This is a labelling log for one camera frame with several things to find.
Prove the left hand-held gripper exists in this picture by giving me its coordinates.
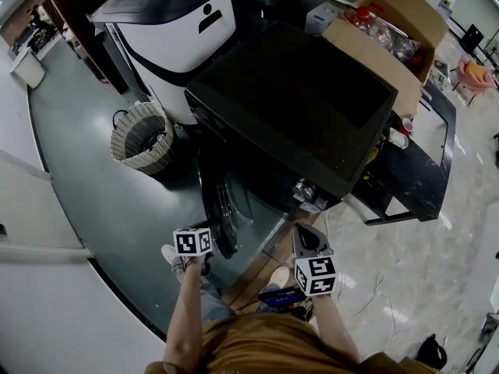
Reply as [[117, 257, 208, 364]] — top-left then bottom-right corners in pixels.
[[172, 226, 215, 277]]

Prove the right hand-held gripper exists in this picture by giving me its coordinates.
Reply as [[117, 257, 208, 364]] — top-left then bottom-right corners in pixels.
[[291, 222, 338, 298]]

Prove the washer door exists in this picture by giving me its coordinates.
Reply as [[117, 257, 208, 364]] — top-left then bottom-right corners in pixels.
[[196, 157, 258, 260]]

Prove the person's left forearm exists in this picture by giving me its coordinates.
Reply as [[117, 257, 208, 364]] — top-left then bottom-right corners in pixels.
[[163, 257, 207, 368]]

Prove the person's right forearm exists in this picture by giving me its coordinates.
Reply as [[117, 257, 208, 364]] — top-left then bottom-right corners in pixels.
[[311, 292, 362, 365]]

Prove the black washing machine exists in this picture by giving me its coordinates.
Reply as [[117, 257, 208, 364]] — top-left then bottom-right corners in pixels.
[[183, 19, 399, 214]]

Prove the white sneaker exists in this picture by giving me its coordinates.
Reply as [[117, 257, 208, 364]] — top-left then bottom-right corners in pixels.
[[268, 266, 292, 288], [161, 243, 184, 266]]

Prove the black blue waist device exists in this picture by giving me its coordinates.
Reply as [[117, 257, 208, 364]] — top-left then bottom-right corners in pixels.
[[257, 285, 313, 321]]

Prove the person's left leg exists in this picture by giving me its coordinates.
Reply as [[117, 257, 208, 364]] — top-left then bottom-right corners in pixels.
[[171, 255, 235, 323]]

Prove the person's brown shirt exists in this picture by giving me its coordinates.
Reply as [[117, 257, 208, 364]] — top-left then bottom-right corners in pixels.
[[143, 312, 430, 374]]

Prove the woven laundry basket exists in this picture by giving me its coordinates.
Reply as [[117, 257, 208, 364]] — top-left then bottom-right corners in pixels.
[[109, 101, 176, 177]]

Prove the yellow panel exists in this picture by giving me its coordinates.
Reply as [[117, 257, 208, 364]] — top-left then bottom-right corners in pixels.
[[364, 144, 381, 181]]

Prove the black marble sink counter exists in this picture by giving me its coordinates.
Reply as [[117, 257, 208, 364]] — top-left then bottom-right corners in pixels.
[[350, 79, 458, 226]]

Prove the black bag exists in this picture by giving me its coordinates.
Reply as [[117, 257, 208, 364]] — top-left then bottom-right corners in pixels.
[[416, 333, 448, 372]]

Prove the white soap dish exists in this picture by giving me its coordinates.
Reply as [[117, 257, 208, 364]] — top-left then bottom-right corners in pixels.
[[388, 127, 409, 147]]

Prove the white sink basin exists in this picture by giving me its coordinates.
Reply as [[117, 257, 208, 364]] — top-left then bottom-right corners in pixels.
[[409, 91, 449, 167]]

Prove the white and black appliance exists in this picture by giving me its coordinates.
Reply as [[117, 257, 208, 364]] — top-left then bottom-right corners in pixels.
[[90, 0, 238, 126]]

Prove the large cardboard box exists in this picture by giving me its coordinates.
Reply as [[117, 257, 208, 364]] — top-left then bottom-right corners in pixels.
[[322, 0, 450, 122]]

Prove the white trash bin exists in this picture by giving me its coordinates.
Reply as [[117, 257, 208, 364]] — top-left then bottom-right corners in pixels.
[[9, 47, 46, 90]]

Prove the clear plastic bag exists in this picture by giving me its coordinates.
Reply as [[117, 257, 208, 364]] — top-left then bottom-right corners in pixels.
[[389, 33, 424, 68]]

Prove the pink chair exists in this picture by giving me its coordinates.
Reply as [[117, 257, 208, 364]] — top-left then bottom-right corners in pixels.
[[454, 55, 497, 107]]

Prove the clear red-capped plastic bottle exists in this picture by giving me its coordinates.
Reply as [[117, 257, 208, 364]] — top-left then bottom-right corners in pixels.
[[342, 5, 393, 46]]

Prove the yellow cushion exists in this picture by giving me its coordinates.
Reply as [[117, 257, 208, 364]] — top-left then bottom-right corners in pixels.
[[465, 60, 487, 80]]

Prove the white blue carton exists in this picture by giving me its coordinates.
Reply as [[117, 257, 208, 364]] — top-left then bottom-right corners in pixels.
[[305, 2, 345, 34]]

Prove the white cable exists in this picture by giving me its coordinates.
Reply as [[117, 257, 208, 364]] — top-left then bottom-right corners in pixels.
[[321, 206, 410, 350]]

